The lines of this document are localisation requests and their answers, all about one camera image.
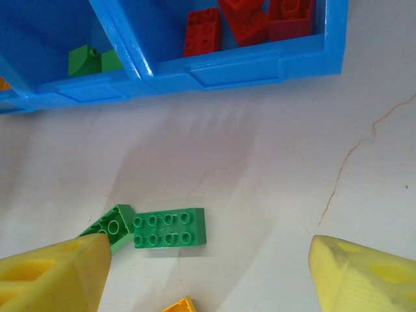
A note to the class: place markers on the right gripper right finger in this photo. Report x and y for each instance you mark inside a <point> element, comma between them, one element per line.
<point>364,282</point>

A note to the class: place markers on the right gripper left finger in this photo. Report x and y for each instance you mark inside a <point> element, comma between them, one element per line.
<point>58,279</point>

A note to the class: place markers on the light green lego brick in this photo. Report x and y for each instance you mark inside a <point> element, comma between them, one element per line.
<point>115,224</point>

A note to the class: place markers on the dark green two-by-four lego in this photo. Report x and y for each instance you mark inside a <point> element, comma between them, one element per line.
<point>169,231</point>

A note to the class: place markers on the orange-yellow two-by-four lego brick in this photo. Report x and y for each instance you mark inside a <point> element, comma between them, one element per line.
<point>182,306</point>

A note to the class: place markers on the yellow sloped lego piece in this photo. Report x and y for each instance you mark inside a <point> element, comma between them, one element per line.
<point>3,85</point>

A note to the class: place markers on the green sloped lego piece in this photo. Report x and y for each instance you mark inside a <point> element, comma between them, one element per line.
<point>112,61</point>
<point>83,61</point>

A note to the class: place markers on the red two-by-two lego brick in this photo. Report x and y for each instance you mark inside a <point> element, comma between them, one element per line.
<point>291,22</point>

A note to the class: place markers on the red two-by-four lego brick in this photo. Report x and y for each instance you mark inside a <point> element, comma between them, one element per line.
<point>247,22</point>

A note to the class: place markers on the blue three-compartment plastic bin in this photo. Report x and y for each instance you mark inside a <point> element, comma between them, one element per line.
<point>227,70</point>

